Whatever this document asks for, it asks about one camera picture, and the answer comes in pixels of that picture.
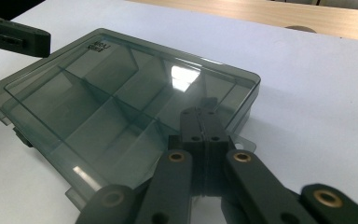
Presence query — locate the transparent grey compartment storage box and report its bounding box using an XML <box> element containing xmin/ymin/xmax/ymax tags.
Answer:
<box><xmin>0</xmin><ymin>27</ymin><xmax>262</xmax><ymax>213</ymax></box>

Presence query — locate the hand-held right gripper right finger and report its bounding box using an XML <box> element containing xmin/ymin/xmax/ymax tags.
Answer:
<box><xmin>202</xmin><ymin>108</ymin><xmax>237</xmax><ymax>198</ymax></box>

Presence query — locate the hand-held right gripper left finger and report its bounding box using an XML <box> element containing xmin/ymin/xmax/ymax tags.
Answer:
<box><xmin>167</xmin><ymin>106</ymin><xmax>207</xmax><ymax>198</ymax></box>

